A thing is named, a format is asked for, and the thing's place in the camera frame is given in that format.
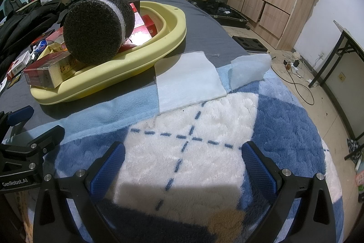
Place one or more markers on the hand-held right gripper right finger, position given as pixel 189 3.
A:
pixel 257 169

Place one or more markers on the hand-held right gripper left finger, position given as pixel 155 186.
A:
pixel 109 169

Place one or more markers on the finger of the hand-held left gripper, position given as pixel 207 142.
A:
pixel 22 115
pixel 51 134

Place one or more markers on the red and silver cigarette carton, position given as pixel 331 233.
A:
pixel 54 69

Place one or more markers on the black foam cylinder white band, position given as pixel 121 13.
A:
pixel 93 29

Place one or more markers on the yellow plastic basin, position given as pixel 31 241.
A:
pixel 159 41

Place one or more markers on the red cigarette box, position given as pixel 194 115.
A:
pixel 137 15

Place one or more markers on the red white small box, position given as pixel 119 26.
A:
pixel 17 68

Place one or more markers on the blue white checked blanket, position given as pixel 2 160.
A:
pixel 199 152

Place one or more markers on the cream cigarette box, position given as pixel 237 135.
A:
pixel 54 50

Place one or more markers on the black clothing pile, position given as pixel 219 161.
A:
pixel 31 21

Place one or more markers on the dark patterned cloth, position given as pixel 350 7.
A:
pixel 355 147

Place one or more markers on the white power strip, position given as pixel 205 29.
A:
pixel 293 66

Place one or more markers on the black foam tray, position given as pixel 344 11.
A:
pixel 250 44

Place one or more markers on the black folding table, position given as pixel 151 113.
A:
pixel 344 60

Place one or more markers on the grey bed sheet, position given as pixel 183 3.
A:
pixel 204 32

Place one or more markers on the black open case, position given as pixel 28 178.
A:
pixel 221 11

